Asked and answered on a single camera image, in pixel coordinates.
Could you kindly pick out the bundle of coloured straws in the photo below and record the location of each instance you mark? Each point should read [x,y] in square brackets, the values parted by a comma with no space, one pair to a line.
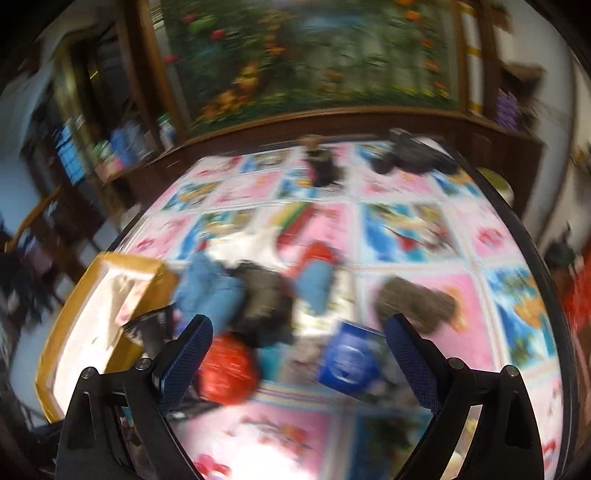
[295,219]

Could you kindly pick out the black lumpy object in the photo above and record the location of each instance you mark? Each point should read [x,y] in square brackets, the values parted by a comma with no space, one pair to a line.
[415,152]

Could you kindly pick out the dark jar with wooden lid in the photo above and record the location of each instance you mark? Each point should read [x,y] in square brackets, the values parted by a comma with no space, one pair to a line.
[323,164]

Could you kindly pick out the fish tank with artificial plants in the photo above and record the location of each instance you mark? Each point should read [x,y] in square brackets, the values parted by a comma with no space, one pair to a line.
[314,60]

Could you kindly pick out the dark grey electric motor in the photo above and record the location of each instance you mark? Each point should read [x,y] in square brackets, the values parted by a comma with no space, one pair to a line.
[265,302]

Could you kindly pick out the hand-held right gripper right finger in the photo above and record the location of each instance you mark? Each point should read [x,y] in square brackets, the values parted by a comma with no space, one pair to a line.
[415,364]

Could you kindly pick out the blue fluffy cloth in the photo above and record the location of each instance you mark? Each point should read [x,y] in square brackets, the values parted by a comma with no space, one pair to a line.
[207,290]

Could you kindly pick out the blue red item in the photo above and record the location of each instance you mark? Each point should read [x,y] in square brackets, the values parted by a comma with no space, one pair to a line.
[314,286]

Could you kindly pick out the black plastic bag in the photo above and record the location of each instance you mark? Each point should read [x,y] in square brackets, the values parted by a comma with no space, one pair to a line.
[150,325]

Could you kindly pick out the white yellow-print tissue pack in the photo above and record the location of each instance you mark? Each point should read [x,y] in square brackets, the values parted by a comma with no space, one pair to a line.
[244,247]

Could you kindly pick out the blue tissue pack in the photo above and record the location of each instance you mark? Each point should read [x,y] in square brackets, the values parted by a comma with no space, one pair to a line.
[348,357]

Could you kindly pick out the printed tablecloth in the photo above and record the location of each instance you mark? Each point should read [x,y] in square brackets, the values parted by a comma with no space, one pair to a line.
[415,221]

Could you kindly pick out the cardboard box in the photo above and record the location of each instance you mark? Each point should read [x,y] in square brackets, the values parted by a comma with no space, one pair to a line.
[87,314]

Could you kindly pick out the red shiny bag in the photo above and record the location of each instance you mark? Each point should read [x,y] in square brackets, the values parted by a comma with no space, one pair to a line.
[228,371]

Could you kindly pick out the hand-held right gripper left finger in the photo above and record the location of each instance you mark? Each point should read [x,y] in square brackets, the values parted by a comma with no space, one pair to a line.
[184,360]

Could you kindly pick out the red cloth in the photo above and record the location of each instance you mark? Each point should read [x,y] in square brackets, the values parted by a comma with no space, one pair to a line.
[318,254]

